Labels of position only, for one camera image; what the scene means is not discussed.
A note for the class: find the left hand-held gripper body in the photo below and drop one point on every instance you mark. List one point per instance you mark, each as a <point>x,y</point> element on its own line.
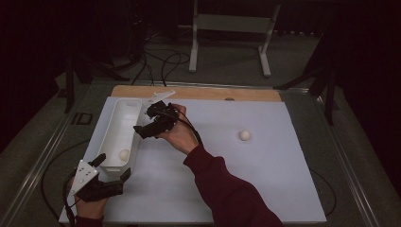
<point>85,176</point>

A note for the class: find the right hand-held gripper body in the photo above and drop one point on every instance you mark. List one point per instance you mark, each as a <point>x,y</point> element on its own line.
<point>162,118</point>

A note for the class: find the white ball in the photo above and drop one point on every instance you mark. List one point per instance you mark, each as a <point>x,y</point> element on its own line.
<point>124,154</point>
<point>244,135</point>

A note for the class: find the white plastic bin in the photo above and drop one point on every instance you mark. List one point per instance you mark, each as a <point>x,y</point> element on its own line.
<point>121,135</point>

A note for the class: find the person's right hand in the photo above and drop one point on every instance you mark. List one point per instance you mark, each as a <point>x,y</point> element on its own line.
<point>179,135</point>

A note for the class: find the person's left hand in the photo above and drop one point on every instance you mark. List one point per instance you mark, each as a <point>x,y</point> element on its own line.
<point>90,208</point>

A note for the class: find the black tripod stand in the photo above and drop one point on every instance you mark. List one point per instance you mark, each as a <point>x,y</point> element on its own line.
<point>329,94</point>
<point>70,85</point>

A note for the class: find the white metal stand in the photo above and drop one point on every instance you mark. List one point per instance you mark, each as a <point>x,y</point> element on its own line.
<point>231,23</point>

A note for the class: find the white table cover board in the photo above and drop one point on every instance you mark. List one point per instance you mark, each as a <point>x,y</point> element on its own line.
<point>268,176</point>

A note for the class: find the metal floor rail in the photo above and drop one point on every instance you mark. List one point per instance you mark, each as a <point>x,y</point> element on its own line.
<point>353,176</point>
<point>34,167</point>

